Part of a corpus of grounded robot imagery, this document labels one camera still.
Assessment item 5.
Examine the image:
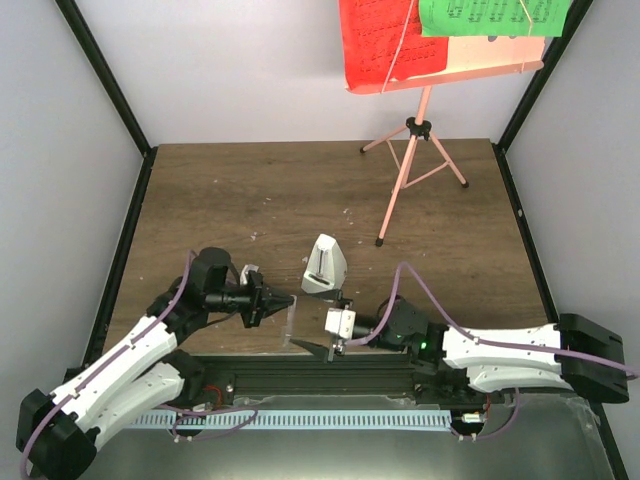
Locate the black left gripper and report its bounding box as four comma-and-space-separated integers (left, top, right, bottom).
207, 271, 295, 329

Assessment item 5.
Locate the clear plastic metronome cover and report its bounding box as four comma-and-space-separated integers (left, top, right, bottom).
282, 295, 298, 350

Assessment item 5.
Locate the white metronome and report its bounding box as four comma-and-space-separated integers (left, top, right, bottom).
301, 234, 348, 295

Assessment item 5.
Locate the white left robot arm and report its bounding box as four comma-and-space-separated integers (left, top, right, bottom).
16, 247, 296, 479

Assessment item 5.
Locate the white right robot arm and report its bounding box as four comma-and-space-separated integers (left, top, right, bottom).
293, 296, 630, 404

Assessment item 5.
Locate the pink folding music stand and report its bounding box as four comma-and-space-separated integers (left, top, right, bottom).
345, 36, 545, 247

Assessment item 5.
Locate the red sheet music page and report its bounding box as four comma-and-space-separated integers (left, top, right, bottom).
338, 0, 449, 93

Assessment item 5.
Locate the green sheet music page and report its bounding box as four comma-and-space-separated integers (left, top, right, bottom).
418, 0, 571, 37

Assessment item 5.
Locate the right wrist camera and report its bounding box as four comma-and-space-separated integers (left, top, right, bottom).
324, 308, 356, 355

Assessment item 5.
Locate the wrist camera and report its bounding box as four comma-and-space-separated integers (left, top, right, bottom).
239, 264, 259, 285
324, 308, 356, 355

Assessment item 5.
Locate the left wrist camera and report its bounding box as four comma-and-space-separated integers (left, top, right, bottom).
239, 264, 259, 285

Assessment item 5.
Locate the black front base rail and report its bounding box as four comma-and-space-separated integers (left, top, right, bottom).
189, 354, 513, 409

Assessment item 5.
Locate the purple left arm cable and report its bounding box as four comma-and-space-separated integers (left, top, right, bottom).
18, 249, 259, 475

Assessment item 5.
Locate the light blue slotted cable duct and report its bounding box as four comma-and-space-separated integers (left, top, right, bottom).
129, 410, 452, 432

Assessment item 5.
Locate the black left frame rail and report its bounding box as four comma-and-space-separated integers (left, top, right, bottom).
81, 147, 158, 367

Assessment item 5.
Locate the black frame rail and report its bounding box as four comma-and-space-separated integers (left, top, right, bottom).
491, 143, 559, 323
81, 147, 158, 367

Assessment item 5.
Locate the black right frame rail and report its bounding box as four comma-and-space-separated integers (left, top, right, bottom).
491, 143, 559, 323

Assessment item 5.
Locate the black back left frame post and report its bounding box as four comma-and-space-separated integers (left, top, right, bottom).
55, 0, 153, 157

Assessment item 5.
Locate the black frame post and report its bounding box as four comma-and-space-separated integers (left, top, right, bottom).
55, 0, 153, 157
497, 0, 593, 152

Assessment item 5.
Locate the black back right frame post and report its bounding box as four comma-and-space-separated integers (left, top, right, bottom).
497, 0, 593, 152

